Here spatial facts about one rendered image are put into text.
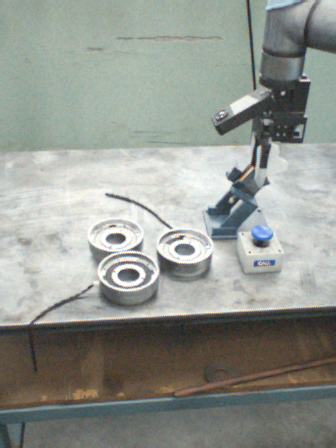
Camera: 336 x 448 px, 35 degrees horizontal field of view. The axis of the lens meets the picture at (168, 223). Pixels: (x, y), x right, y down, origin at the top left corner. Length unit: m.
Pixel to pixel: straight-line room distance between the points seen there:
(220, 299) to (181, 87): 1.74
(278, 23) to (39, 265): 0.59
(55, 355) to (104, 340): 0.11
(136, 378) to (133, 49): 1.67
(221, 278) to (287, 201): 0.31
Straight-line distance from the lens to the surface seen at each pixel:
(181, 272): 0.97
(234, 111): 0.99
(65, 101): 2.59
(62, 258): 1.04
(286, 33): 0.93
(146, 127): 2.64
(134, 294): 0.91
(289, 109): 1.01
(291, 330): 1.28
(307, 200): 1.25
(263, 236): 0.99
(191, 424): 1.76
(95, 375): 1.16
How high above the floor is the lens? 1.45
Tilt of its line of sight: 35 degrees down
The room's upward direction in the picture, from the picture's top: 2 degrees clockwise
